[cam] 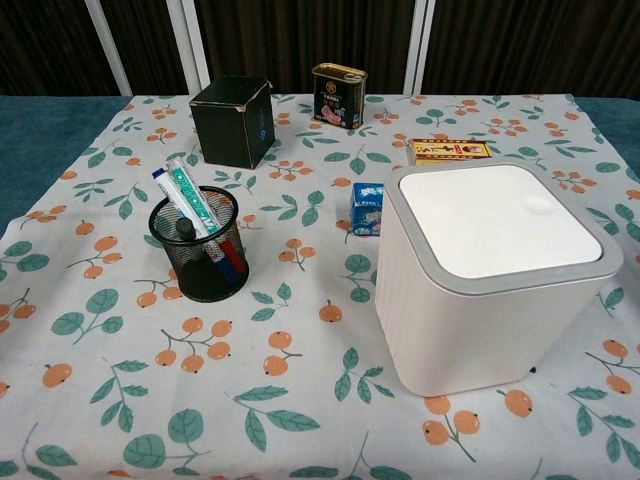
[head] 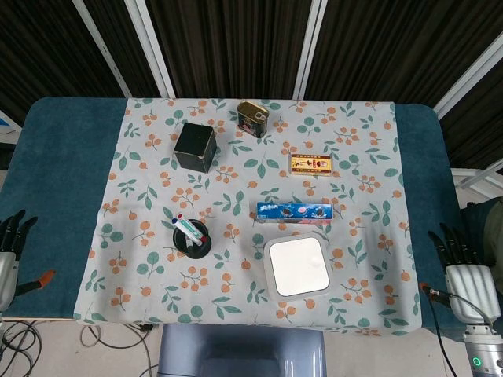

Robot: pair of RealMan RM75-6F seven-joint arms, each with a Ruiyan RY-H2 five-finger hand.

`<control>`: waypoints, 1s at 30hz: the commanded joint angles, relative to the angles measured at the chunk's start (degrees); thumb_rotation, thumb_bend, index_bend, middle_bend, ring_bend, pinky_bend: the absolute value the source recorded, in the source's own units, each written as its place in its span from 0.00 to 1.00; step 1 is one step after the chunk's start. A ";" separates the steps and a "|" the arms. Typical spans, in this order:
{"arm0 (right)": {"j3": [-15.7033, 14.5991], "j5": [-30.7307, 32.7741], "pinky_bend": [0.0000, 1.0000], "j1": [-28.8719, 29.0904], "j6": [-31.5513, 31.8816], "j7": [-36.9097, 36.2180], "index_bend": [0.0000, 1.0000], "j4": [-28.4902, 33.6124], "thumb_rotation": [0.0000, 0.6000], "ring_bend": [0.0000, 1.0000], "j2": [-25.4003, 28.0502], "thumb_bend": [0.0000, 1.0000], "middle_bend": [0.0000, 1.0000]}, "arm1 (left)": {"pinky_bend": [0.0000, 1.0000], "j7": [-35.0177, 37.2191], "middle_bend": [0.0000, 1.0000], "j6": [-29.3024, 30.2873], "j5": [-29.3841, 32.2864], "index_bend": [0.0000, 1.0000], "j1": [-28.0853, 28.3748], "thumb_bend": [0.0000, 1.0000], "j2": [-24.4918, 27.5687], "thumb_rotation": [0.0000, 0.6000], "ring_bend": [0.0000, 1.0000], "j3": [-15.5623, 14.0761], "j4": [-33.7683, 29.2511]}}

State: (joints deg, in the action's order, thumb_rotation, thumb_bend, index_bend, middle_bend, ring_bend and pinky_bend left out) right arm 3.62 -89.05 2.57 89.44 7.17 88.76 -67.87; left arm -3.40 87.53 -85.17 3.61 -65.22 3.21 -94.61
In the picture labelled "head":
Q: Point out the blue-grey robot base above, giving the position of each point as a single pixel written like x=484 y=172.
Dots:
x=241 y=353

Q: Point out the gold rectangular tin can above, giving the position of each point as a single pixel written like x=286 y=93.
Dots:
x=252 y=118

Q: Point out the white blue device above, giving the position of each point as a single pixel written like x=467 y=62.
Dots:
x=6 y=125

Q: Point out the white frame bar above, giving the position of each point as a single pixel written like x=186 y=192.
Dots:
x=471 y=74
x=151 y=49
x=310 y=47
x=104 y=49

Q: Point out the white metal rack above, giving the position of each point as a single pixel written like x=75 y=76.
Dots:
x=477 y=180

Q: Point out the floral patterned tablecloth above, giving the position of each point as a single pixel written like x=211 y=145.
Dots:
x=243 y=188

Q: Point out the yellow red flat box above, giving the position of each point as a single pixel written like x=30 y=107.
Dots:
x=311 y=165

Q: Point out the white square lidded container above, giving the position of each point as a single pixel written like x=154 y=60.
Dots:
x=298 y=268

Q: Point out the blue cookie box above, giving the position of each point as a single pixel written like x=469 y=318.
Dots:
x=294 y=213

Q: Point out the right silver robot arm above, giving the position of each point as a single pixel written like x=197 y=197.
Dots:
x=485 y=349

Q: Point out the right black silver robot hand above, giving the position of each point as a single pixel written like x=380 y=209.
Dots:
x=471 y=290

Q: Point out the black cube box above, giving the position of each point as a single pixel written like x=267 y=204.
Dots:
x=195 y=146

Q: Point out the teal table cover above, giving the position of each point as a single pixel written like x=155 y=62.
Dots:
x=59 y=176

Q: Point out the black round pen holder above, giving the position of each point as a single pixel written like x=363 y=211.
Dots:
x=184 y=245

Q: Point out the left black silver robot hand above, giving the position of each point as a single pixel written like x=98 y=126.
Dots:
x=8 y=271

